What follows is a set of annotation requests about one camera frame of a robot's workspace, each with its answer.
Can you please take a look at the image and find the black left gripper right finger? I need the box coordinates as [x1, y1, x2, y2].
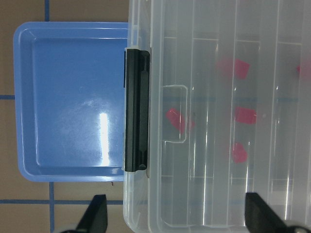
[244, 192, 287, 233]

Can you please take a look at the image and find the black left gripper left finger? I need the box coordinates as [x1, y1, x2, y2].
[75, 195, 107, 231]

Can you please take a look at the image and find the red block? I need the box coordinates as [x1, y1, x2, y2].
[235, 106, 257, 124]
[229, 142, 248, 164]
[165, 108, 195, 135]
[216, 59, 251, 80]

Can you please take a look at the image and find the clear plastic box lid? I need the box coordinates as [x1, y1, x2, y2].
[148, 0, 311, 233]

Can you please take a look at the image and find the clear plastic storage box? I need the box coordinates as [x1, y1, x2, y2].
[121, 0, 311, 233]

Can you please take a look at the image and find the blue plastic tray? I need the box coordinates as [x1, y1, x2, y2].
[14, 22, 128, 182]

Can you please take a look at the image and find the black box latch handle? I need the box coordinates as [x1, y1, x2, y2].
[124, 49, 150, 172]

